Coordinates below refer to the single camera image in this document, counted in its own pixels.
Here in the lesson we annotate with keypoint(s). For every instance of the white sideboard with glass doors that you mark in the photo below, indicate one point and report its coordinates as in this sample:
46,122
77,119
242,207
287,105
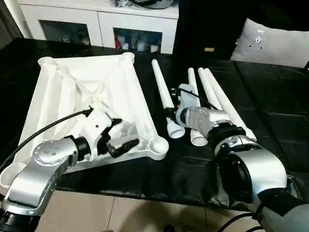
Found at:
101,19

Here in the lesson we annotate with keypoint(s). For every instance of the black quilted mat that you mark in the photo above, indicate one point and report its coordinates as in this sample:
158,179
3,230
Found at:
277,96

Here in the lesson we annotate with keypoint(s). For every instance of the black cabinet with gold label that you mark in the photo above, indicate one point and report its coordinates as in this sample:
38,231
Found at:
207,24

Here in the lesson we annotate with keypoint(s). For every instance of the white plastic table leg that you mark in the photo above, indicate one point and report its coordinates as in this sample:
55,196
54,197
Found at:
208,84
199,139
227,104
161,82

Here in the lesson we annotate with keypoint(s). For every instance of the grey helmet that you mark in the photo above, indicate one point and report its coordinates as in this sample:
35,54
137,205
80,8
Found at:
154,3

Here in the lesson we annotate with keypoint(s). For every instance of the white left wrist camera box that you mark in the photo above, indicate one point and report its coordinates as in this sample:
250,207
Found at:
99,118

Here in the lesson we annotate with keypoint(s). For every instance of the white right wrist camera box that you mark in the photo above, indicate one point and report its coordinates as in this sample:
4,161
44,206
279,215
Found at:
189,96

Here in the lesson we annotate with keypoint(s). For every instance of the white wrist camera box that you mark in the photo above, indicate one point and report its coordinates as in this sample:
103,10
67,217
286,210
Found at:
189,96
99,118

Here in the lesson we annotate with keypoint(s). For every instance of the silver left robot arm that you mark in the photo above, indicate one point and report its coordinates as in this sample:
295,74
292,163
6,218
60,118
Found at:
36,174

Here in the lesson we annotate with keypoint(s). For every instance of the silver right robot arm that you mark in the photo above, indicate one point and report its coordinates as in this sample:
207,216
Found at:
260,169

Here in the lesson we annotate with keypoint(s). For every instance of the grey cushion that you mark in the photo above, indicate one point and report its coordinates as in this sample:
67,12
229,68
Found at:
270,43

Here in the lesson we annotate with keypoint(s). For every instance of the grey curtain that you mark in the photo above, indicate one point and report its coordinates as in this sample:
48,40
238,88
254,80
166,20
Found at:
9,19

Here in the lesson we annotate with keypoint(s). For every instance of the white plastic table top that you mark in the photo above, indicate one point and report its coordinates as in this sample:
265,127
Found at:
60,96

